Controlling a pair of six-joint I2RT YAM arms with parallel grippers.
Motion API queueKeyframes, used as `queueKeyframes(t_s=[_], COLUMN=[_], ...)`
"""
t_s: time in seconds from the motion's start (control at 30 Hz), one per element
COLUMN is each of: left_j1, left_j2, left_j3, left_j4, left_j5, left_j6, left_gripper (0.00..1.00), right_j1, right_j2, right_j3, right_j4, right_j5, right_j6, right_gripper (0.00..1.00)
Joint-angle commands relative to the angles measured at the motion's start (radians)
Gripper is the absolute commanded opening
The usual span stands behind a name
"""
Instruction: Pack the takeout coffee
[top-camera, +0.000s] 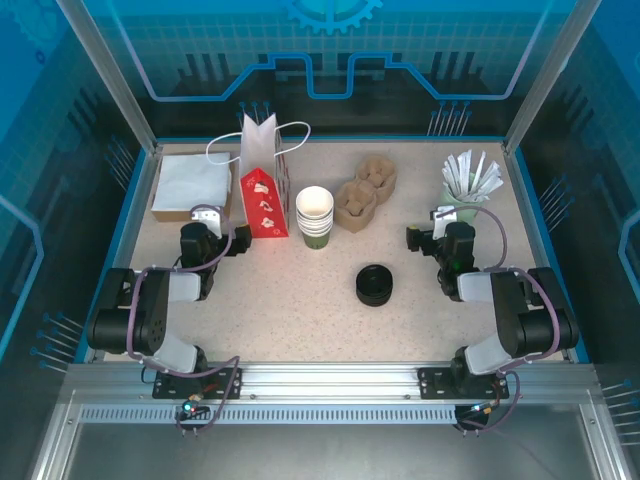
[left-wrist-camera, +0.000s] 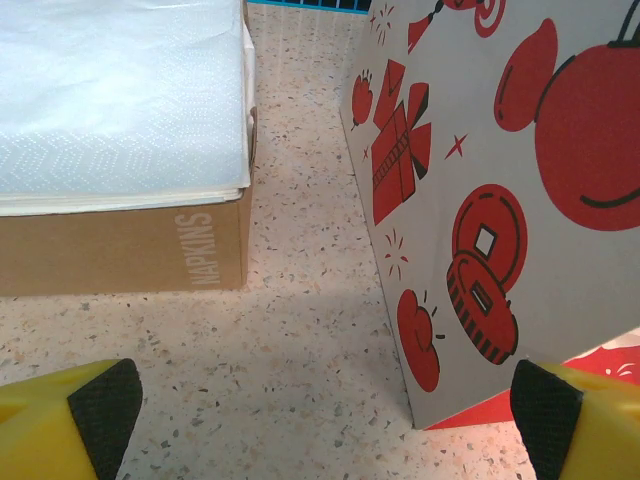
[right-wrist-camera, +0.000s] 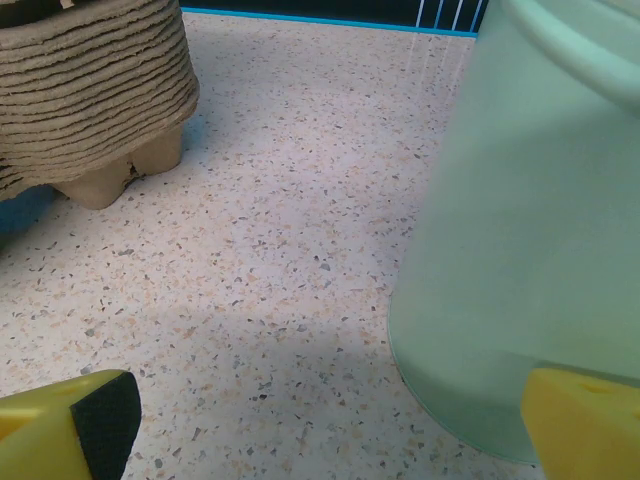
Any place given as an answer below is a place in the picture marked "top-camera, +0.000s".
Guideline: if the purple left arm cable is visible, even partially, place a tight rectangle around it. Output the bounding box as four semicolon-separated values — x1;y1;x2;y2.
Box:
124;203;242;435

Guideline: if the red white paper bag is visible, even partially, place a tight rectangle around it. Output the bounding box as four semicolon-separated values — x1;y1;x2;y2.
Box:
207;113;312;240

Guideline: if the steel sheet shelf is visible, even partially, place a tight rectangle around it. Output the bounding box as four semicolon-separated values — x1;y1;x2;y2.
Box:
29;389;640;480

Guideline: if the brown pulp cup carrier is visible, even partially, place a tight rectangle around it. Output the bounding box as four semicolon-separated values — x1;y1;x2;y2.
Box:
333;157;399;234
333;167;399;235

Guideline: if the perforated metal cable strip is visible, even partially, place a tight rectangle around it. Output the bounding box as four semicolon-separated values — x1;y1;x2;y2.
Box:
79;405;459;425

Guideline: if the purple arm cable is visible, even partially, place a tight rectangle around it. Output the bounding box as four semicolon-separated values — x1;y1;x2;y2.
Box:
124;203;242;435
449;204;561;434

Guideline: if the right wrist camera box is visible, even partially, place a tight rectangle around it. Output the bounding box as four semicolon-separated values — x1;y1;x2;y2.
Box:
431;207;459;239

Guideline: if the aluminium frame post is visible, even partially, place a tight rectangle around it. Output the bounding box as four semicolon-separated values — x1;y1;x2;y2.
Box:
502;0;604;154
55;0;164;154

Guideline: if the white napkin stack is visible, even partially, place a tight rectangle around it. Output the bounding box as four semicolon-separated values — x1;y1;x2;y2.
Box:
152;153;234;214

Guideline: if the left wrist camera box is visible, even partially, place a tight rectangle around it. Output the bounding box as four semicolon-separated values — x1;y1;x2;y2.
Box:
191;204;224;236

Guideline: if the mint green holder cup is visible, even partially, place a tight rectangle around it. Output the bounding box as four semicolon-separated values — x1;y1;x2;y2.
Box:
439;190;484;232

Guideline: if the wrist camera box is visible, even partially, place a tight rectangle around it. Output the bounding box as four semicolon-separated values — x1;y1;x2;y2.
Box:
431;207;459;239
191;204;224;236

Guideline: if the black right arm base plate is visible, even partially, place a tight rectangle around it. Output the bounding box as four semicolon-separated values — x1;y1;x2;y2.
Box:
417;367;510;400

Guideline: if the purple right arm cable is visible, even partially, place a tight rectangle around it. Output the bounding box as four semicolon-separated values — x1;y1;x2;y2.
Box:
449;204;561;434

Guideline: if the brown cardboard napkin box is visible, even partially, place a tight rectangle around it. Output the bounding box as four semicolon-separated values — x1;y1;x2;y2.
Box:
151;154;235;225

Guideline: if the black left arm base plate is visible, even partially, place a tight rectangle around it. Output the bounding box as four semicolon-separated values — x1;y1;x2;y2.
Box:
152;367;244;400

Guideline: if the aluminium mounting rail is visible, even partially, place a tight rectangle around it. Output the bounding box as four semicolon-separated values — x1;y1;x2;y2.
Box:
67;363;599;401

